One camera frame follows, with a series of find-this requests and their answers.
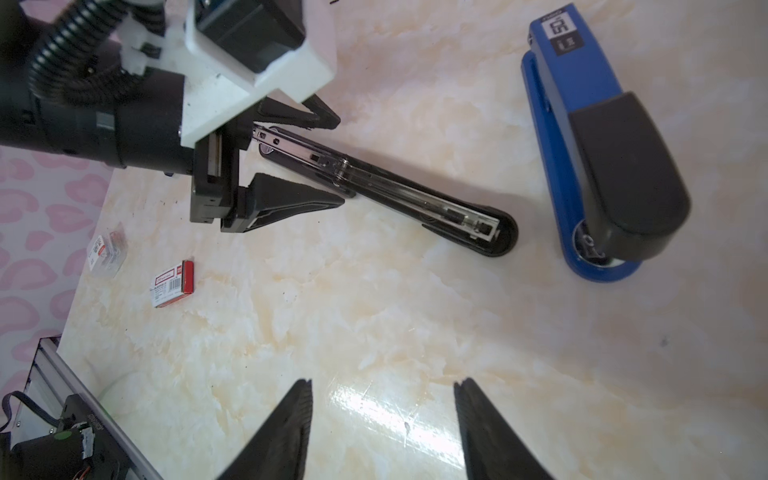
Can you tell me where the red white staple box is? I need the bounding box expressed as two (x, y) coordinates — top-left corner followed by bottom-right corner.
(150, 260), (195, 308)

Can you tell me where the aluminium frame rail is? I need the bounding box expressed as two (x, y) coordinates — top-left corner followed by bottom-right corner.
(1, 337), (161, 480)

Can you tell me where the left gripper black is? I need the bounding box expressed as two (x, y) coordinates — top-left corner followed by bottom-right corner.
(115, 77), (345, 233)

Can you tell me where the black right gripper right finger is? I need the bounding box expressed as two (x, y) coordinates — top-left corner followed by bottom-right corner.
(453, 378), (553, 479)

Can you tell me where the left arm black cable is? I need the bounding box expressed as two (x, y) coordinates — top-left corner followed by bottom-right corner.
(26, 0), (166, 106)

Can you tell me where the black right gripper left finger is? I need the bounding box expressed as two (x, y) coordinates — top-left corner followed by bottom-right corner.
(219, 379), (313, 480)

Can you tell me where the clear plastic staple packet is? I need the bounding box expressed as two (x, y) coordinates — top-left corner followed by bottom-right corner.
(86, 224), (128, 279)

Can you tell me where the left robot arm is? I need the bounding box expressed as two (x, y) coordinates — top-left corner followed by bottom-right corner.
(1, 1), (343, 233)

